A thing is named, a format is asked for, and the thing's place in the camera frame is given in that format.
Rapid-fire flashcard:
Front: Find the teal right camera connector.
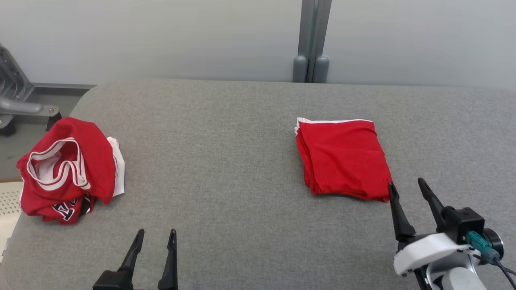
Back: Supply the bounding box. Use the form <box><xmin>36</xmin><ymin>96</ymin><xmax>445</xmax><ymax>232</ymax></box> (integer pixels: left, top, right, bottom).
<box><xmin>466</xmin><ymin>230</ymin><xmax>500</xmax><ymax>260</ymax></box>

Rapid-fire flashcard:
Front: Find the grey metal partition frame foot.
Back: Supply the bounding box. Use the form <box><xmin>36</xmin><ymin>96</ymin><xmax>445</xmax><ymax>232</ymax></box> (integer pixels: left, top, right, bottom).
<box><xmin>0</xmin><ymin>43</ymin><xmax>61</xmax><ymax>129</ymax></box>

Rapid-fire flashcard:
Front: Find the folded red garment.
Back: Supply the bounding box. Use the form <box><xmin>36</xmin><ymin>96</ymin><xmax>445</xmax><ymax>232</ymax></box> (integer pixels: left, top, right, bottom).
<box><xmin>294</xmin><ymin>117</ymin><xmax>393</xmax><ymax>203</ymax></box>

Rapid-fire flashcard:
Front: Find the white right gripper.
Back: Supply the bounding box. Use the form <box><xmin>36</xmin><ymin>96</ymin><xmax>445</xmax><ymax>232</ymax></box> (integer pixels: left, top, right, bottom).
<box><xmin>388</xmin><ymin>177</ymin><xmax>472</xmax><ymax>278</ymax></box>

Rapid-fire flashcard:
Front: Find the red Bulls 23 jersey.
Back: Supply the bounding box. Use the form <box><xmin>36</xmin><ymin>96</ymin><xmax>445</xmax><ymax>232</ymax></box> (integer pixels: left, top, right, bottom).
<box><xmin>16</xmin><ymin>117</ymin><xmax>125</xmax><ymax>225</ymax></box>

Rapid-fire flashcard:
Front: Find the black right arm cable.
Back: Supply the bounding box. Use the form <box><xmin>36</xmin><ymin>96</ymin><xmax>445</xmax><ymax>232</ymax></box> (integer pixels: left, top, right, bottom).
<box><xmin>494</xmin><ymin>257</ymin><xmax>516</xmax><ymax>288</ymax></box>

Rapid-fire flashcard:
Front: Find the grey partition post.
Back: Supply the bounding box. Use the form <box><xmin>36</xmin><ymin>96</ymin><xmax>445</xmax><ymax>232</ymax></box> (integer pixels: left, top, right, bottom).
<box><xmin>292</xmin><ymin>0</ymin><xmax>333</xmax><ymax>84</ymax></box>

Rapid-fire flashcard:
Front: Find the grey baseboard strip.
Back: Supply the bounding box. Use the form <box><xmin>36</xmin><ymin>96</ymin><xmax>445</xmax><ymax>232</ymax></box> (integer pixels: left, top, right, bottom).
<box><xmin>32</xmin><ymin>83</ymin><xmax>97</xmax><ymax>90</ymax></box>

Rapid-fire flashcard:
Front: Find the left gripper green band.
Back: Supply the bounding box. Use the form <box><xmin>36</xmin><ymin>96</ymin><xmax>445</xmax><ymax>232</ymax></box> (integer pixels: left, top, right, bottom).
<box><xmin>93</xmin><ymin>229</ymin><xmax>178</xmax><ymax>290</ymax></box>

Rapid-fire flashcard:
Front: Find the white perforated laundry basket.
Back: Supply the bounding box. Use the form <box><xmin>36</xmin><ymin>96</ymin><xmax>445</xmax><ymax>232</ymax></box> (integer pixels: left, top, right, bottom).
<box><xmin>0</xmin><ymin>179</ymin><xmax>24</xmax><ymax>262</ymax></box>

